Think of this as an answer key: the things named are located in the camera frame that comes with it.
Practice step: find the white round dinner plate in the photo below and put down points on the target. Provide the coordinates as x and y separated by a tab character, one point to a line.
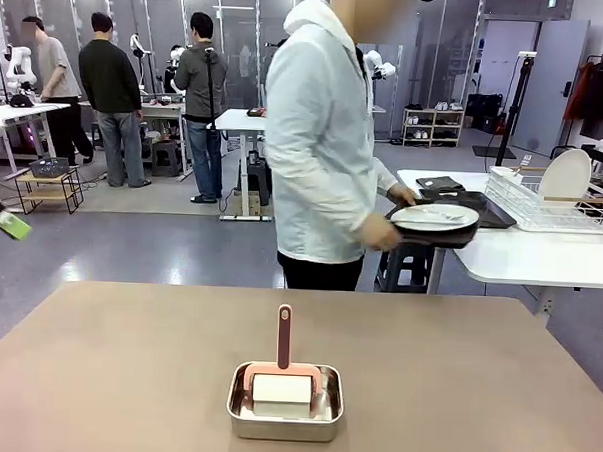
566	177
407	214

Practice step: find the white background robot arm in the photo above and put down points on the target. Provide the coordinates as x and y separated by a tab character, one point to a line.
19	68
378	64

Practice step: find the person's right forearm white sleeve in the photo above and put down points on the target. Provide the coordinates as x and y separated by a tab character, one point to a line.
352	213

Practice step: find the person's left forearm white sleeve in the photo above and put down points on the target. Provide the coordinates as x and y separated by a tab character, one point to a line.
386	179

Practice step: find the person's right hand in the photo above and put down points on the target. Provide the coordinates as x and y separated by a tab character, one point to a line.
381	234

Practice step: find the person's left hand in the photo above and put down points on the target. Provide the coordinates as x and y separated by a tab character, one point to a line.
402	194

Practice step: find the grey mesh basket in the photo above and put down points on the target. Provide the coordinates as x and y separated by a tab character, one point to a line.
49	167

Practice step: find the white side table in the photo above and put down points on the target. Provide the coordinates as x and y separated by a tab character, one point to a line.
530	256

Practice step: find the white lab workbench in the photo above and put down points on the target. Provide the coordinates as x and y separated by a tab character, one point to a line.
21	108

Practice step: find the black cap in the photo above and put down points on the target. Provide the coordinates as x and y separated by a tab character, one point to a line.
21	101

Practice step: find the person in beige shirt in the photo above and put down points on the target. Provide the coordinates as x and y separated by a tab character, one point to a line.
55	70

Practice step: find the dark grey step stool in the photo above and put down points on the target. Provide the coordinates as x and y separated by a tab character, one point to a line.
165	155

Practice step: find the person in dark green sweater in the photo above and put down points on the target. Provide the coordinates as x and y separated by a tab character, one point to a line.
110	77

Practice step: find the white lab table with clutter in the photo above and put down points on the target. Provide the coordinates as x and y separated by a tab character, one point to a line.
161	111

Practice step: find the black clothes rack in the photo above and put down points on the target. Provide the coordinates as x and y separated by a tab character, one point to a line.
570	142

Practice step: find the blue-grey plastic stool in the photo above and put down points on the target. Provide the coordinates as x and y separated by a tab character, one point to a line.
405	265

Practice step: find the white black humanoid robot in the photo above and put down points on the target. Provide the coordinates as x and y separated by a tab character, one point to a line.
174	70

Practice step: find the person in grey jacket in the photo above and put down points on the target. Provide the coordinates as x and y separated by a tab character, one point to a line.
200	86

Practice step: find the dark grey folded cloth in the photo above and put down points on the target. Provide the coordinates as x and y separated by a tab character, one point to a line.
438	182

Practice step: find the black tripod with white device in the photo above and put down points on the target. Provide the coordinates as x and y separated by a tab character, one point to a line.
511	115

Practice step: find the orange hanging jacket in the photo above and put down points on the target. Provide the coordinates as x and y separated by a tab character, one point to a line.
580	93

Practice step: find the grey door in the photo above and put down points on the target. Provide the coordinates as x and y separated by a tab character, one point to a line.
552	97

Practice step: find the black stool under desk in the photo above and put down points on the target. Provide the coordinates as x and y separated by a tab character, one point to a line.
257	176

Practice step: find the white standing desk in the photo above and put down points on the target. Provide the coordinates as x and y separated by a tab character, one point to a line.
241	120

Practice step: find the black equipment cases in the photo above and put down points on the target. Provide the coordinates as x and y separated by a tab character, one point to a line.
484	111

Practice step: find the black red device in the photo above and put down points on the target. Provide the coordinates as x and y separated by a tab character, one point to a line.
255	112

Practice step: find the wooden shoe rack with shoes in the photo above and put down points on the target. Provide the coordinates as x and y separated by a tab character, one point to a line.
433	126

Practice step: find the pink lint roller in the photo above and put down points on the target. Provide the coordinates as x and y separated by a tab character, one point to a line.
283	345

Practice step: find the person in white jacket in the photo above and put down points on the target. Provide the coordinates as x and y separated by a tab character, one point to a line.
315	136

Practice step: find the rectangular stainless steel container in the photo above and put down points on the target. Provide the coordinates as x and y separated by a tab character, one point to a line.
282	429

